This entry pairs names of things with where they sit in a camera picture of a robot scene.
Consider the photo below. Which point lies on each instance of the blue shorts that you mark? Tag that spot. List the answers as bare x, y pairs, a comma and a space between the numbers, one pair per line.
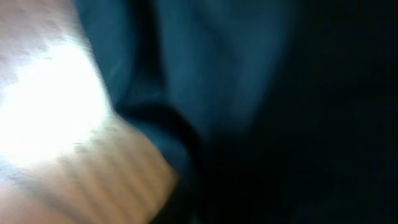
270, 111

